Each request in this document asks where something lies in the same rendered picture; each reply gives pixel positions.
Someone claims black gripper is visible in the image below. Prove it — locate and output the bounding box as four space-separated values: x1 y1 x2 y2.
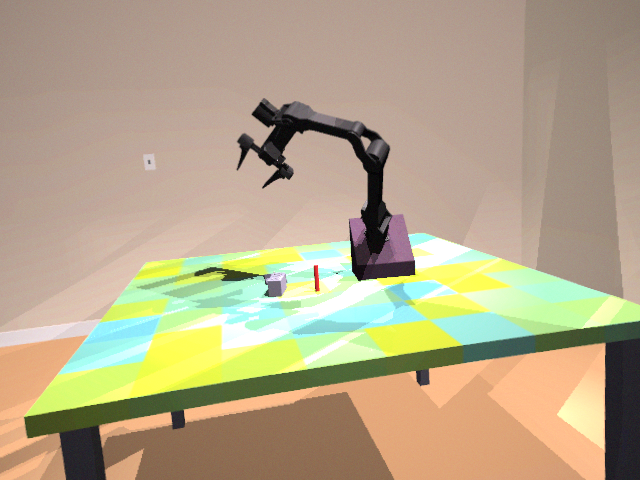
237 131 294 189

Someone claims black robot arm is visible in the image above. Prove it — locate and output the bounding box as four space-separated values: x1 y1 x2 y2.
252 98 392 246

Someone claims dark red peg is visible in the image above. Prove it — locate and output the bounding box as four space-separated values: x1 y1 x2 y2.
313 265 320 291

